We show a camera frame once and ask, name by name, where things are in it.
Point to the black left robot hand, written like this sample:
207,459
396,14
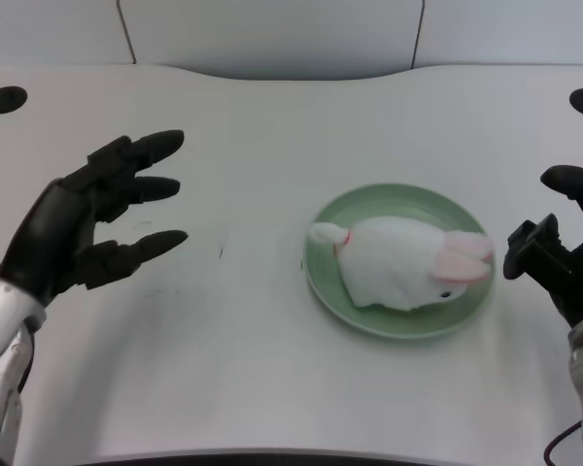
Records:
73,233

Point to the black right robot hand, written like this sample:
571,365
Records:
568,262

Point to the white plush rabbit doll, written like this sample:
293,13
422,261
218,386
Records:
408,264

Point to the green round plate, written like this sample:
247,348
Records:
398,262

